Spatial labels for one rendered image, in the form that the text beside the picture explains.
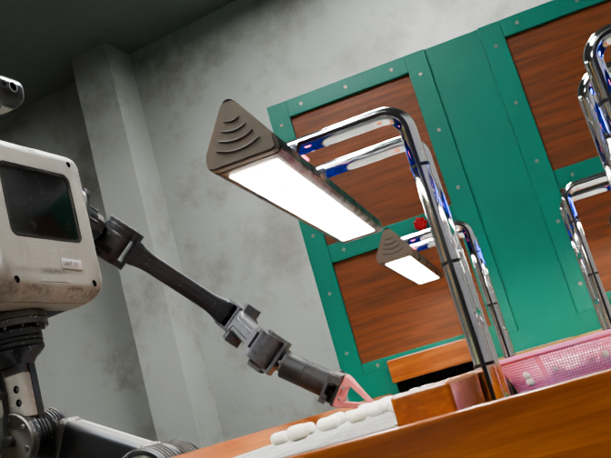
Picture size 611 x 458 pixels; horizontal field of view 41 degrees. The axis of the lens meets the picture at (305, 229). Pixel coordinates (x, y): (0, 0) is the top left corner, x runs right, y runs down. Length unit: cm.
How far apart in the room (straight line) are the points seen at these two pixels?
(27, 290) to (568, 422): 114
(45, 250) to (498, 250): 143
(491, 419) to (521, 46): 210
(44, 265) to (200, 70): 420
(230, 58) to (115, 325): 201
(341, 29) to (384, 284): 300
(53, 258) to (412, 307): 127
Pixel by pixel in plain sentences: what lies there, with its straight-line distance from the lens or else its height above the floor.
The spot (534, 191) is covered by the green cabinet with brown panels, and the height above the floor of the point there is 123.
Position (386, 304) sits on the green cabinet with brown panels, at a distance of 259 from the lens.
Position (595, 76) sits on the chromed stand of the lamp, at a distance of 106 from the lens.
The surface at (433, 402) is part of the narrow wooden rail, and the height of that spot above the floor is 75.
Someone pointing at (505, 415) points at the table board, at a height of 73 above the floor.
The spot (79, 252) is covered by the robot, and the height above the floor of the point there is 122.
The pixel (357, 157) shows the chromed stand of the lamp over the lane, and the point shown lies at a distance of 122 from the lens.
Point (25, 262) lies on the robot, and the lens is 163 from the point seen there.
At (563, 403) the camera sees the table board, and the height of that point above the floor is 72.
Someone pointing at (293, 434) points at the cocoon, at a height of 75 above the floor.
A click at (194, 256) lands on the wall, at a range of 554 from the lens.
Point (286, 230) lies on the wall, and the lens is 523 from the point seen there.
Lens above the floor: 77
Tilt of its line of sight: 12 degrees up
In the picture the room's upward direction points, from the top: 16 degrees counter-clockwise
